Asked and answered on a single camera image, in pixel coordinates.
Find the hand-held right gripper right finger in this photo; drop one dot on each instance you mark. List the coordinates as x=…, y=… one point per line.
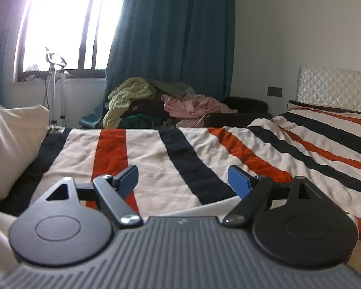
x=239, y=182

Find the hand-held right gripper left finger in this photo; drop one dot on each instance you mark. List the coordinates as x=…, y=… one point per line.
x=129, y=180

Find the white pants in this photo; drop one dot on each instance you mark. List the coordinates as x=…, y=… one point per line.
x=15, y=144

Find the dark clothes pile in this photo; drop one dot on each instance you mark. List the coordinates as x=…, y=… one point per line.
x=144, y=114

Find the striped blanket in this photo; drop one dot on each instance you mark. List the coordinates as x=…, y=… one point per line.
x=174, y=156

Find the black sofa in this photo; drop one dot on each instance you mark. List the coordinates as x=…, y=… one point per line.
x=243, y=108

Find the yellow-green knit blanket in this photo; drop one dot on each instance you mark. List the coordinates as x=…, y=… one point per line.
x=126, y=99

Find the pink garment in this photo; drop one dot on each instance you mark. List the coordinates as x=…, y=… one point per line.
x=195, y=108

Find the olive green garment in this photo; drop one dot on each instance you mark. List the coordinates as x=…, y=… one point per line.
x=168, y=87

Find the garment steamer stand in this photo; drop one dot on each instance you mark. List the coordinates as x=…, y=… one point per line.
x=52, y=81

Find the white quilted headboard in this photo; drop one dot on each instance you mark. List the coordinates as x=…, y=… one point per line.
x=334, y=87

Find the blue curtain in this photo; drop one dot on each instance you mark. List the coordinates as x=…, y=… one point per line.
x=174, y=27
x=0, y=36

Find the window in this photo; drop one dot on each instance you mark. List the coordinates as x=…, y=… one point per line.
x=66, y=21

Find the dark wall socket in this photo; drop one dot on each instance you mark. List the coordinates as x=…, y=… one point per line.
x=275, y=91

